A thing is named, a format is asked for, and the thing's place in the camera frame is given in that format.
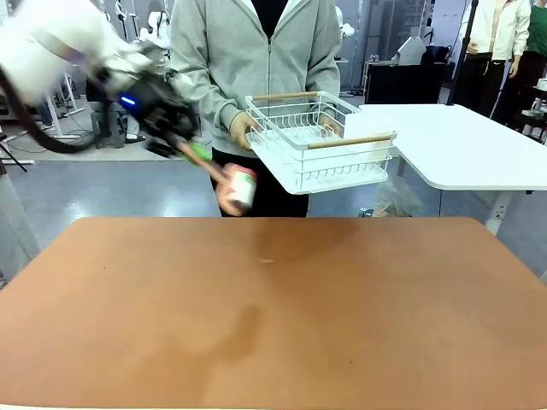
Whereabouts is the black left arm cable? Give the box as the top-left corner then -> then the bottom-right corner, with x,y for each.
0,63 -> 102,155

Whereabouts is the standing person in green top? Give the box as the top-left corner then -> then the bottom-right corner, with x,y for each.
507,0 -> 547,132

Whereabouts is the person's left hand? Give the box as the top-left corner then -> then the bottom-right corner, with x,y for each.
317,114 -> 344,138

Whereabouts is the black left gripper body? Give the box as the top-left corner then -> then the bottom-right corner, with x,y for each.
96,63 -> 201,160

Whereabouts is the white house-shaped box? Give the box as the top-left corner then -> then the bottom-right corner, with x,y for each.
396,36 -> 427,66

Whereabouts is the white plastic drip tray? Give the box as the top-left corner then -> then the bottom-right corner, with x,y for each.
244,126 -> 391,196

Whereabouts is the white wire dish rack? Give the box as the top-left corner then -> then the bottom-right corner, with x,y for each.
244,90 -> 398,194

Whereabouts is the white desk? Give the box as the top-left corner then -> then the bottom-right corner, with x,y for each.
340,103 -> 547,237

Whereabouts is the black tripod pole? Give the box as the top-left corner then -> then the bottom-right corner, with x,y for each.
445,0 -> 480,106

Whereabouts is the person in grey hoodie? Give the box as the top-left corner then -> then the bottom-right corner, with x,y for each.
169,0 -> 343,218

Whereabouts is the black draped table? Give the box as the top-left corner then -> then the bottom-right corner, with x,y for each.
364,61 -> 455,105

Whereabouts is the person's right hand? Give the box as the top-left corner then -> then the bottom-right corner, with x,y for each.
228,111 -> 262,151

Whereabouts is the standing person in white jacket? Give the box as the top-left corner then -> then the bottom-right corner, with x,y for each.
458,0 -> 532,119

